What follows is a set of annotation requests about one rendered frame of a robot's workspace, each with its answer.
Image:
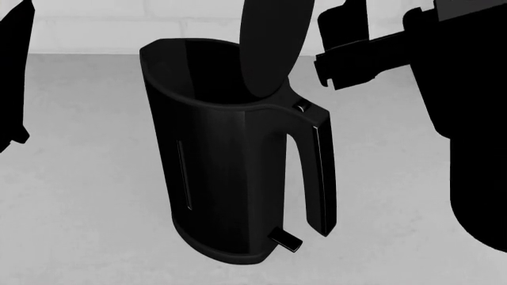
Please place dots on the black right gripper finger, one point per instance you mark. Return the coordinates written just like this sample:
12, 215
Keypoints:
364, 63
344, 26

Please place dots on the black oval kettle lid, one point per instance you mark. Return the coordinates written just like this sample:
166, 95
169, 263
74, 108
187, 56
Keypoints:
273, 44

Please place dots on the round kettle lid release button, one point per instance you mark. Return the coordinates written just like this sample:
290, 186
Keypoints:
302, 106

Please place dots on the black electric kettle body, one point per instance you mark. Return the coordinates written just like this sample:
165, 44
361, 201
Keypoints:
222, 154

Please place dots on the black kettle power switch lever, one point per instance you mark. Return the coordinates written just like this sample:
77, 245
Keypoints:
286, 240

